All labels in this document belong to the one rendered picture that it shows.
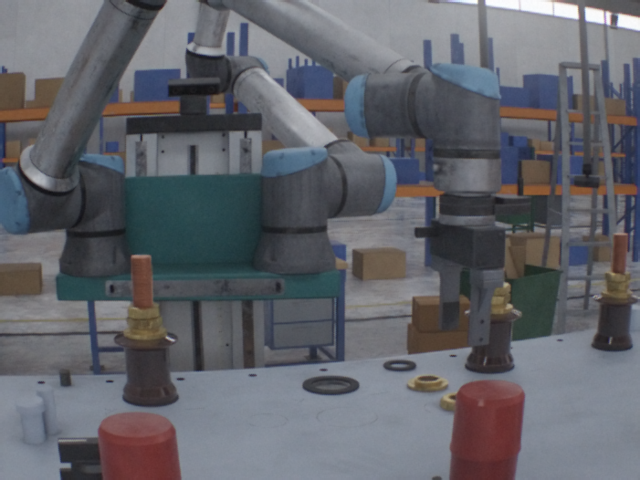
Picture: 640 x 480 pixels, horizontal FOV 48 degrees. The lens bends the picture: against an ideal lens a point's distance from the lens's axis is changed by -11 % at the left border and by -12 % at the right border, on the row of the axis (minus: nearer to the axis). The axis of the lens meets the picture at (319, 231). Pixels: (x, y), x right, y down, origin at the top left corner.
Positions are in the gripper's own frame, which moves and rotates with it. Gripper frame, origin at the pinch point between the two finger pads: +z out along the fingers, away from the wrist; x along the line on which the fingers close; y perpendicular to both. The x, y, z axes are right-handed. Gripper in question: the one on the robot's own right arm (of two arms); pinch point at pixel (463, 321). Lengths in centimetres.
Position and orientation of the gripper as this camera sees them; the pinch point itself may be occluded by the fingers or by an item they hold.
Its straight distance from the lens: 106.2
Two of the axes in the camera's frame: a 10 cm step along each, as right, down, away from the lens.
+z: 0.0, 9.9, 1.2
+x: 2.9, 1.2, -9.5
